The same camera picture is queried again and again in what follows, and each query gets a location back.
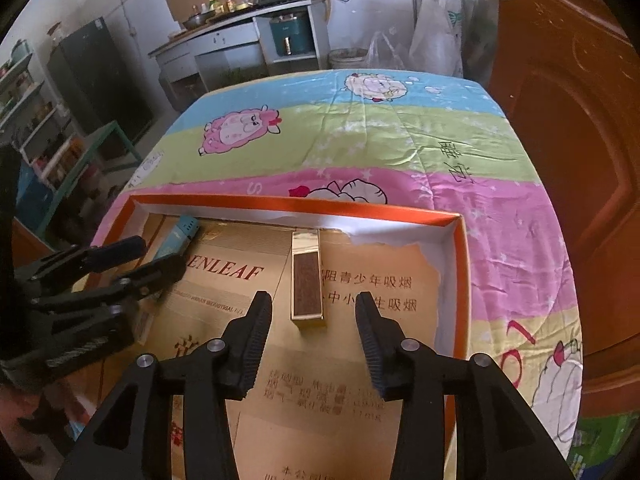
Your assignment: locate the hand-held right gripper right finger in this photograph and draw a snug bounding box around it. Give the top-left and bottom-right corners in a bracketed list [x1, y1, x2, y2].
[354, 291, 561, 480]

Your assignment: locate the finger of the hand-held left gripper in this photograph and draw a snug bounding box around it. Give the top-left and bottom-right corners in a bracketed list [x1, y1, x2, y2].
[15, 236, 148, 282]
[30, 254, 187, 312]

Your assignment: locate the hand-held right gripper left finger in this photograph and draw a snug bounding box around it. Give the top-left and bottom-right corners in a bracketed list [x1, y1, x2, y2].
[54, 290, 273, 480]

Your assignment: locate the teal lighter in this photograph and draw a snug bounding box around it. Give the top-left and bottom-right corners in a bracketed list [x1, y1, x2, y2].
[150, 216, 201, 262]

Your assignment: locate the gold lighter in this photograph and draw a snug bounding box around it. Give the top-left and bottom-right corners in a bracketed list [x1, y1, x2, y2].
[290, 229, 328, 332]

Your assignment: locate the orange cardboard box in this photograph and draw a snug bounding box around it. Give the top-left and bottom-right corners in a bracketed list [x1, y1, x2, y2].
[75, 189, 471, 480]

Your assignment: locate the blue plastic crate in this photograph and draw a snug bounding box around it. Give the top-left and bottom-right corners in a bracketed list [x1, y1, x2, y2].
[15, 165, 56, 226]

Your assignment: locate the white shelf rack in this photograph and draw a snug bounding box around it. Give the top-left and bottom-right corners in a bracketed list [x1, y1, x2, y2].
[0, 40, 86, 191]

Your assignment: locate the black refrigerator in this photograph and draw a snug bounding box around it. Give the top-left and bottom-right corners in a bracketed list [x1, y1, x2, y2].
[47, 16, 156, 136]

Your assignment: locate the printed blanket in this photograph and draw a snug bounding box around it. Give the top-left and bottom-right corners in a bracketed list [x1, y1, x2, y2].
[92, 67, 583, 480]

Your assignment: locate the white kitchen cabinet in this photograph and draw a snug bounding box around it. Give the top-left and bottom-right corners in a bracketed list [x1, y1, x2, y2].
[148, 0, 331, 113]

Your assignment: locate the green cardboard box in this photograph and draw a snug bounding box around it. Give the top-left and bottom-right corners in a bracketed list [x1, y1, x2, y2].
[565, 410, 636, 480]

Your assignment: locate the teal air fryer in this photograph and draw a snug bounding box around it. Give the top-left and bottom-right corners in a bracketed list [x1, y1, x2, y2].
[270, 13, 315, 57]

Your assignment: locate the white bucket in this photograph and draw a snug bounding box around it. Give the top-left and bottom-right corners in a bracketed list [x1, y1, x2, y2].
[328, 48, 373, 70]

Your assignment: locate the clear plastic bag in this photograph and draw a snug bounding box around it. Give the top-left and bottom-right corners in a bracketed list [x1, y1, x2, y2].
[367, 31, 407, 70]

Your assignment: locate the brown wooden door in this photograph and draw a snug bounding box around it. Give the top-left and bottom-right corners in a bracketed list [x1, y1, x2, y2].
[462, 0, 640, 411]

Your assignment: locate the white woven sack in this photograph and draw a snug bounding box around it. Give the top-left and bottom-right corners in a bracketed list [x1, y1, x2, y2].
[410, 0, 466, 78]

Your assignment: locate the green metal table frame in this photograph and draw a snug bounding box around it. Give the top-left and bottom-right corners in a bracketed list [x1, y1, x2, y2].
[30, 121, 141, 231]

